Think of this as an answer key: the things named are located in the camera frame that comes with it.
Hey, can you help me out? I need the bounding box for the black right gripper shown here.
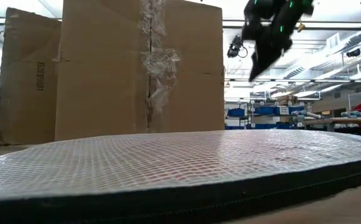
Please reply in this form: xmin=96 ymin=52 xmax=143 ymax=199
xmin=248 ymin=9 xmax=295 ymax=82

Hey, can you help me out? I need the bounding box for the black overhead camera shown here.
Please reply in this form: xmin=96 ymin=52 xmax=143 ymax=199
xmin=226 ymin=35 xmax=248 ymax=59

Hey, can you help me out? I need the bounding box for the white mesh zip pouch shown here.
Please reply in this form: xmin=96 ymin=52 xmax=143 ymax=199
xmin=0 ymin=129 xmax=361 ymax=224

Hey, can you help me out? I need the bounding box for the small brown cardboard box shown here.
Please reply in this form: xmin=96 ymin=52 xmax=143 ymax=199
xmin=276 ymin=95 xmax=299 ymax=106

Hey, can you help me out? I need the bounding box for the yellow hanging cord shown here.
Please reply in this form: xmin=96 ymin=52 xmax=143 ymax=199
xmin=297 ymin=12 xmax=306 ymax=34

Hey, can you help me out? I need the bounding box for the background wooden table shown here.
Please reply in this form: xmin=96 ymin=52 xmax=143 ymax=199
xmin=301 ymin=117 xmax=361 ymax=134

